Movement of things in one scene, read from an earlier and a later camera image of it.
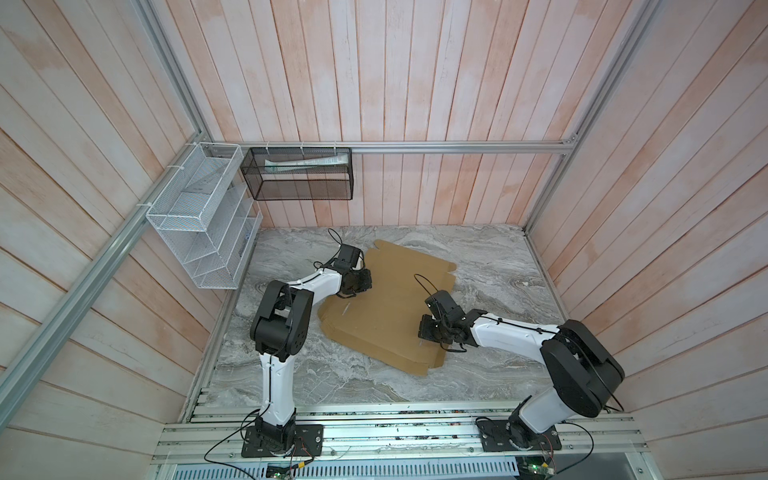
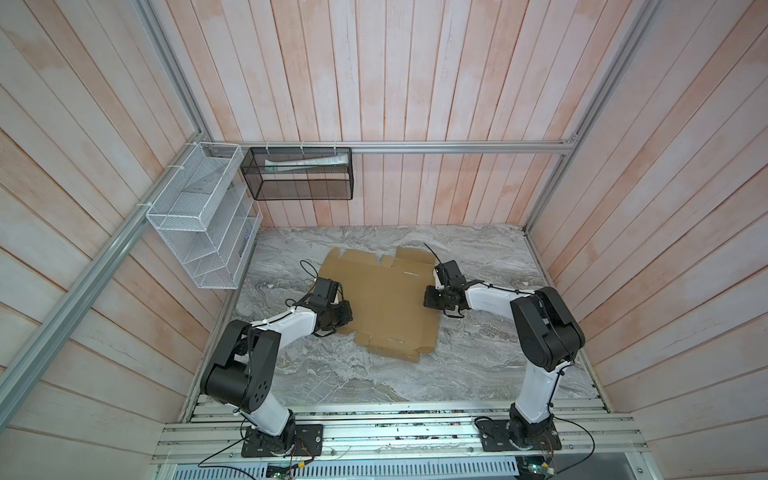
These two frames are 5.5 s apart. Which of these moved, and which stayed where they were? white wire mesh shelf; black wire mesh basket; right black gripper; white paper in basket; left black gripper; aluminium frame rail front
Moved: left black gripper; right black gripper
Stayed: white wire mesh shelf; black wire mesh basket; aluminium frame rail front; white paper in basket
